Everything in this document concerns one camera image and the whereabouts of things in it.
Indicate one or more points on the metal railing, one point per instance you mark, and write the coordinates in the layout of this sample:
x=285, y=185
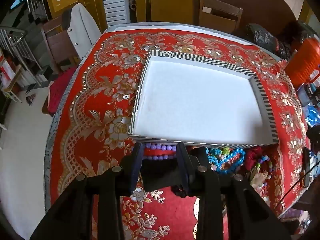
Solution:
x=17, y=47

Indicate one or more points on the wooden slat chair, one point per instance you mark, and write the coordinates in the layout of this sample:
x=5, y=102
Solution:
x=220, y=12

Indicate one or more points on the black hair clip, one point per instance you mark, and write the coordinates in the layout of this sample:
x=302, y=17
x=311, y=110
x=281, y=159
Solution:
x=160, y=175

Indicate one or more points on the black plastic bag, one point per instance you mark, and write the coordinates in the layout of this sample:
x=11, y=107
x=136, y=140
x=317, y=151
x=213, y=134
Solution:
x=265, y=38

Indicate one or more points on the white padded board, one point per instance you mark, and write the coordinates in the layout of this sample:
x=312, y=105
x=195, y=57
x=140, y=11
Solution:
x=82, y=27

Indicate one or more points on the red satin bow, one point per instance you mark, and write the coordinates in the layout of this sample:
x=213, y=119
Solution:
x=253, y=158

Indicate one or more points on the black scrunchie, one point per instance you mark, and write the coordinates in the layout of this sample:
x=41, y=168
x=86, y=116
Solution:
x=180, y=191

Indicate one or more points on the round wooden tabletop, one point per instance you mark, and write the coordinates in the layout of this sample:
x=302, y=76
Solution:
x=260, y=5

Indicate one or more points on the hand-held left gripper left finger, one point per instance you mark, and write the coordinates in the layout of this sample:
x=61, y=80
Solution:
x=135, y=166

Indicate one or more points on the blue plastic bag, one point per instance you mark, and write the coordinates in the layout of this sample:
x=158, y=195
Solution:
x=312, y=115

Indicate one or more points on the brown chair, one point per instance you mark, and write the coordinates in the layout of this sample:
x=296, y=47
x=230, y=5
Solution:
x=57, y=42

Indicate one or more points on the red floral tablecloth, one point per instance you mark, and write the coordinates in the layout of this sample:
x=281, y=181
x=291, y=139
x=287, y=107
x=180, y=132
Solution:
x=100, y=100

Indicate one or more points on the white louvered door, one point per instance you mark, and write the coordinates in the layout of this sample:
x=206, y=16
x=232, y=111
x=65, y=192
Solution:
x=115, y=1

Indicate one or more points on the striped tray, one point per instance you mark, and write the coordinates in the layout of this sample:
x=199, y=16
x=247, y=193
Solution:
x=200, y=100

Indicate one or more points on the leopard print bow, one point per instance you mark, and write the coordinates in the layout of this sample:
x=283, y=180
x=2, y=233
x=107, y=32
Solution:
x=258, y=177

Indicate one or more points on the orange plastic basket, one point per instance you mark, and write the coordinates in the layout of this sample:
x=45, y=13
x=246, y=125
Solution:
x=303, y=60

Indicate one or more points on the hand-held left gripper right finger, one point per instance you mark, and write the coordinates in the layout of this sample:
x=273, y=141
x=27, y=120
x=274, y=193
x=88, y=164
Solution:
x=183, y=167

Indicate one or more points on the red cushion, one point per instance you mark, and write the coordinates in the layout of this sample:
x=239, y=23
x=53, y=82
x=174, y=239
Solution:
x=61, y=90

